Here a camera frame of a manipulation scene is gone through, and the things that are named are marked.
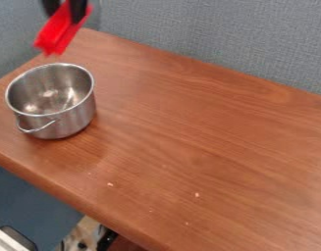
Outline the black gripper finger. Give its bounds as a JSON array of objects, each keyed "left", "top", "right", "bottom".
[
  {"left": 40, "top": 0, "right": 60, "bottom": 17},
  {"left": 69, "top": 0, "right": 88, "bottom": 24}
]

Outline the red plastic block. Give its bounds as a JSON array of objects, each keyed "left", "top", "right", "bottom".
[{"left": 32, "top": 0, "right": 93, "bottom": 56}]

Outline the metal pot with handle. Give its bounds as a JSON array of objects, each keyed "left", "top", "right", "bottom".
[{"left": 5, "top": 63, "right": 96, "bottom": 139}]

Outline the beige object under table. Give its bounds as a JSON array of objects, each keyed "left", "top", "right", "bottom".
[{"left": 53, "top": 217, "right": 117, "bottom": 251}]

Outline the black chair frame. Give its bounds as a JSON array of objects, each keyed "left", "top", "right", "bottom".
[{"left": 0, "top": 226, "right": 37, "bottom": 251}]

